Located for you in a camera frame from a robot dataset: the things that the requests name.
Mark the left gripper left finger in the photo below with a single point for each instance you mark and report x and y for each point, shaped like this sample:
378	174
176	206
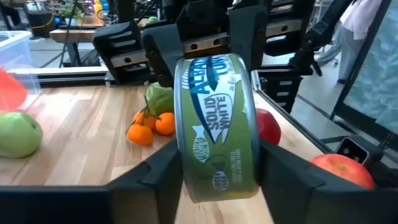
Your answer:
93	205

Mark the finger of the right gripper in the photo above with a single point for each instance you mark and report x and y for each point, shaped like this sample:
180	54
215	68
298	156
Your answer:
163	51
248	34

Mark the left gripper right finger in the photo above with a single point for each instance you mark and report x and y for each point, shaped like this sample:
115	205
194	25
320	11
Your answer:
326	205

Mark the orange tangerine cluster with stem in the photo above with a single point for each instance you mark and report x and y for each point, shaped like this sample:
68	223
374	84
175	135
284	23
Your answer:
140	134

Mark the dark red pomegranate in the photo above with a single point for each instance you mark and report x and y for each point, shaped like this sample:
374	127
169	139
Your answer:
268	126

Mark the green albacore tuna can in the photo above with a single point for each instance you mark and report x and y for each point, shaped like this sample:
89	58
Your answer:
217	130

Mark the smooth green apple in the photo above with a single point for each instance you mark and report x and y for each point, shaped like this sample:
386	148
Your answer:
18	133

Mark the red orange pepper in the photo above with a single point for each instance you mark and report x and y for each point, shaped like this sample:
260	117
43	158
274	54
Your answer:
12	90

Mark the red apple with yellow blush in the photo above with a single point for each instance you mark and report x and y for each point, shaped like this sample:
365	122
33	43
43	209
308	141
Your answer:
342	171

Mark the green apple with long stem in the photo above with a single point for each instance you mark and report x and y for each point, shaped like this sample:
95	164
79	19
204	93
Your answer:
160	98

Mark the small wooden table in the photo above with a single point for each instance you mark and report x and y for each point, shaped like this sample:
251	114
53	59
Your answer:
71	35

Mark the leafy potted plant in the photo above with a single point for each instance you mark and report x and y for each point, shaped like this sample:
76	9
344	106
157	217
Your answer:
70	11

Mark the person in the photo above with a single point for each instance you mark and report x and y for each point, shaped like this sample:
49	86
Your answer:
357	18

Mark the black trash bin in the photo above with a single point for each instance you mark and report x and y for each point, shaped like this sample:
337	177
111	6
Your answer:
38	20

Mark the teal glass partition panel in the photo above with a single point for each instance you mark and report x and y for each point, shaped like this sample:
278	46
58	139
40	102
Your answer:
373	77

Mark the clear plastic bin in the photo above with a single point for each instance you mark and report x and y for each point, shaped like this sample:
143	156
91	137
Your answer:
18	46

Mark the black table-level camera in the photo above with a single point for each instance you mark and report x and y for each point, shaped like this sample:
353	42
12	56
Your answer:
354	152

